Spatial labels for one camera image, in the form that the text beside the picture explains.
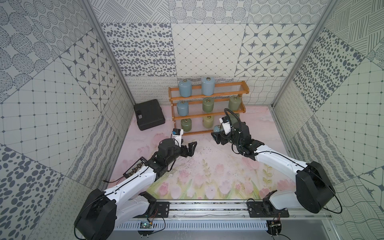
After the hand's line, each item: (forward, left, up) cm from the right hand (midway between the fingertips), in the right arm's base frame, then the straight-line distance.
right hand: (218, 131), depth 86 cm
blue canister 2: (+18, +6, +19) cm, 27 cm away
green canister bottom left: (+11, +20, -7) cm, 24 cm away
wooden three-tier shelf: (+15, +12, +4) cm, 19 cm away
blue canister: (+16, +19, +19) cm, 31 cm away
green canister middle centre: (+17, +6, +6) cm, 19 cm away
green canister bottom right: (+16, -12, -7) cm, 21 cm away
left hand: (-9, +14, +2) cm, 17 cm away
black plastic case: (+22, +49, -10) cm, 55 cm away
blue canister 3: (+13, +22, +6) cm, 26 cm away
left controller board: (-44, +37, -18) cm, 60 cm away
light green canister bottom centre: (+14, +5, -8) cm, 17 cm away
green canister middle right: (+19, -11, +6) cm, 23 cm away
